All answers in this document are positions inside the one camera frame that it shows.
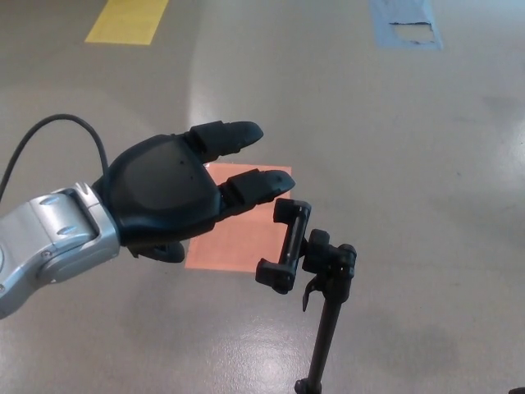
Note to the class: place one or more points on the orange floor tape patch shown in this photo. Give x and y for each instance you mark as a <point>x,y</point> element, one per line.
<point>229,250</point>

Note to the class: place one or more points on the black phone stand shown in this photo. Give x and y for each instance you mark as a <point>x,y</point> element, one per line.
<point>328,328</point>

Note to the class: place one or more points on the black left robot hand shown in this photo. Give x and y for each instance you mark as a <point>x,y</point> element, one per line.
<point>160,189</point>

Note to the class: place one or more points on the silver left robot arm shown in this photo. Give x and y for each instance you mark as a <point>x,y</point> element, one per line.
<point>49,242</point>

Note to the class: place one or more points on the torn blue floor tape patch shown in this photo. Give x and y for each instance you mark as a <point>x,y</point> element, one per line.
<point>381,24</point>

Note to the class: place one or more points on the yellow floor tape patch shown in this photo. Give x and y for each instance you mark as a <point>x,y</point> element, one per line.
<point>127,20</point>

